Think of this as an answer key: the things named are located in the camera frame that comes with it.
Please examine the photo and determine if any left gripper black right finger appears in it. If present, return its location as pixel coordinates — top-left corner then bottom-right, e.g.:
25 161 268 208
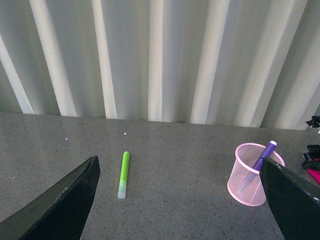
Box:
259 157 320 240

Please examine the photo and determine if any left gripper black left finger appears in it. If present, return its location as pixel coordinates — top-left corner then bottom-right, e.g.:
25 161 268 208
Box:
0 156 101 240

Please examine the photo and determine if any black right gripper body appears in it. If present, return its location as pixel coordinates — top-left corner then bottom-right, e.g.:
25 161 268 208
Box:
301 115 320 171

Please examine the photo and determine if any pink marker pen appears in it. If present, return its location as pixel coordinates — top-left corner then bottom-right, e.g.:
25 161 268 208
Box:
307 169 320 184

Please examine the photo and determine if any purple marker pen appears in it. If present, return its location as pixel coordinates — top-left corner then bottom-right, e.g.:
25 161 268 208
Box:
241 140 277 190

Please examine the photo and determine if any pink mesh pen cup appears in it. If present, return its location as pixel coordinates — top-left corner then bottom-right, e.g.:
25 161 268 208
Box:
227 143 285 207

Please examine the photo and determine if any green marker pen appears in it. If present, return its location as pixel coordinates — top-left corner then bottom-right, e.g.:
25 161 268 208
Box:
117 151 130 199

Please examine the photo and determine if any white pleated curtain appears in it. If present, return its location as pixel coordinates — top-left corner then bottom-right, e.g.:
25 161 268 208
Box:
0 0 320 130

